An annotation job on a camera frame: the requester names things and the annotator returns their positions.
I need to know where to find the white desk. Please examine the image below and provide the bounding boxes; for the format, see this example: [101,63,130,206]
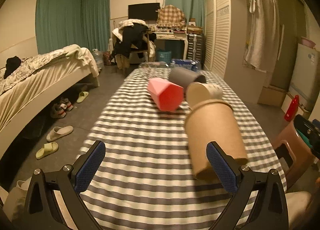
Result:
[155,31,188,60]

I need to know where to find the drawer storage tower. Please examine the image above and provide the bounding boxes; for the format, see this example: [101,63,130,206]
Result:
[187,33,204,62]

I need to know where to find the white mini fridge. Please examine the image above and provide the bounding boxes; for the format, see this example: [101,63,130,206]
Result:
[289,44,319,111]

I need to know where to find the yellow-green slipper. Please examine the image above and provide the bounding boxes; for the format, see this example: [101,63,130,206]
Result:
[35,142,59,160]

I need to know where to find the white slipper near corner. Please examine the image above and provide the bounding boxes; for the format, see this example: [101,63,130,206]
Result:
[16,177,31,192]

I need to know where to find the hanging white towel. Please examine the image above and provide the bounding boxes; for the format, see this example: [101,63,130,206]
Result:
[245,0,279,72]

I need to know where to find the teal curtain left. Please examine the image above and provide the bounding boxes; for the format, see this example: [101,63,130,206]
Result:
[35,0,111,54]

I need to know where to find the wooden chair with clothes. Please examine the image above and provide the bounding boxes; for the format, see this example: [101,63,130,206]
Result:
[111,19,156,70]

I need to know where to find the cardboard box on floor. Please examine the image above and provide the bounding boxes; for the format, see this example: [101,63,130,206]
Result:
[258,86,286,107]

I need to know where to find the brown paper cup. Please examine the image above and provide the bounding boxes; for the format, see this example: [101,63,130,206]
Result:
[184,99,248,181]

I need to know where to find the white paper cup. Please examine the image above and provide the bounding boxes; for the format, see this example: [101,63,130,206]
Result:
[185,82,223,109]

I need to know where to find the red bottle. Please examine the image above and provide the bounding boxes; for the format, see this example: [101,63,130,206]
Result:
[284,95,299,122]

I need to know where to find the bed with white bedding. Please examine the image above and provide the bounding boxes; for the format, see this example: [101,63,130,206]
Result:
[1,44,99,155]

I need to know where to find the grey cylindrical cup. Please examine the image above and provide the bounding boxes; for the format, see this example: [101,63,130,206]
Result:
[168,67,206,92]

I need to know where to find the blue tissue pack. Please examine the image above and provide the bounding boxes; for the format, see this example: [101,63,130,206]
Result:
[170,59,201,72]

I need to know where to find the plaid cloth bundle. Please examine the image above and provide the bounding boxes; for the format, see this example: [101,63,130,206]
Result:
[157,5,186,29]

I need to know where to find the teal laundry basket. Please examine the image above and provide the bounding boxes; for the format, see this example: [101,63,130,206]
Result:
[157,50,172,64]

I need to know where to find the pink faceted cup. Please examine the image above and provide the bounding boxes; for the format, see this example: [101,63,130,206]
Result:
[147,77,184,112]

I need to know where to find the black tv monitor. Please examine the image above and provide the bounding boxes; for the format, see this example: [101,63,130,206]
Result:
[128,2,161,21]

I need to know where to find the large water bottle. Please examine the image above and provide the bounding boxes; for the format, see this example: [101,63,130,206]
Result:
[92,49,104,69]

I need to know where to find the white sneaker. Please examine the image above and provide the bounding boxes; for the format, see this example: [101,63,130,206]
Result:
[50,97,73,119]

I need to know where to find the white louvered wardrobe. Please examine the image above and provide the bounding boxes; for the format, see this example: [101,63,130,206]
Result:
[204,0,231,78]

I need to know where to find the checkered tablecloth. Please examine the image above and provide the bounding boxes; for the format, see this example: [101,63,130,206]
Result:
[75,62,287,230]

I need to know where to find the green slipper under bed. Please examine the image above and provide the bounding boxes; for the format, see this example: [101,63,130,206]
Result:
[76,91,89,103]

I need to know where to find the black garment on bed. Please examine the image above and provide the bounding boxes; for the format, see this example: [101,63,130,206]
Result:
[4,56,22,79]

